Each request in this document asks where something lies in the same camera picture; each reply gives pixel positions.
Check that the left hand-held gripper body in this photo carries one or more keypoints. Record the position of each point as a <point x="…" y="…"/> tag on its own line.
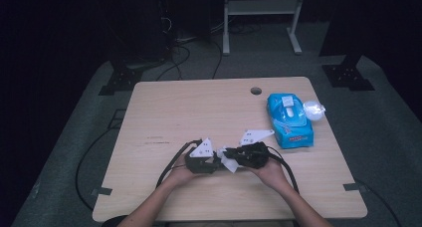
<point x="200" y="150"/>

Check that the blue wet wipes pack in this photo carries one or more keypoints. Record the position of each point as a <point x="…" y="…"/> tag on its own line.
<point x="293" y="135"/>

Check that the dark round object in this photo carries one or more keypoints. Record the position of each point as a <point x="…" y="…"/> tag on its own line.
<point x="116" y="221"/>

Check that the white round plastic container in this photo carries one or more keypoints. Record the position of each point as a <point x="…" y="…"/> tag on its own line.
<point x="313" y="111"/>

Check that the person's right hand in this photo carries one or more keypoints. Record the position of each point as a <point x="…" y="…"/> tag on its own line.
<point x="272" y="175"/>

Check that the white metal stand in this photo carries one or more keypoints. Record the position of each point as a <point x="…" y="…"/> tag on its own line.
<point x="262" y="7"/>

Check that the black stand base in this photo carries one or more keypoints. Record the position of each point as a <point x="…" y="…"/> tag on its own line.
<point x="121" y="81"/>
<point x="346" y="76"/>

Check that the person's left hand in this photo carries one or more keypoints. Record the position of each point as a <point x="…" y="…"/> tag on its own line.
<point x="179" y="179"/>

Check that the grey tape strip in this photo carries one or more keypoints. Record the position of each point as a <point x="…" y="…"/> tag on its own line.
<point x="354" y="186"/>
<point x="101" y="191"/>

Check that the white wet wipe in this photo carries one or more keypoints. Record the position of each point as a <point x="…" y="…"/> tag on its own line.
<point x="230" y="165"/>

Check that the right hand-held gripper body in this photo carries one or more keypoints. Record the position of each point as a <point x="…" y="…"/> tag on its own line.
<point x="253" y="155"/>

